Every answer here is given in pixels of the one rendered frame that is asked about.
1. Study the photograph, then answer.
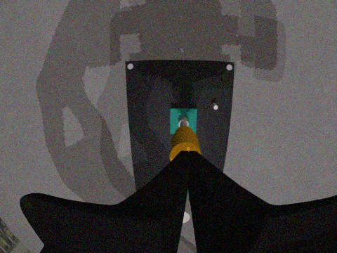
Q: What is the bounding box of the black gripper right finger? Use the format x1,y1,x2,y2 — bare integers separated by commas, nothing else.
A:
188,151,337,253

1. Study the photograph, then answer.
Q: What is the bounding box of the black circuit board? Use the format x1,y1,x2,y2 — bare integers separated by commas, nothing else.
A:
126,59,235,191

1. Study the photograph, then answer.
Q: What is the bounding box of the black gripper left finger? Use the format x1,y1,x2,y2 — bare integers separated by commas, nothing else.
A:
20,151,190,253

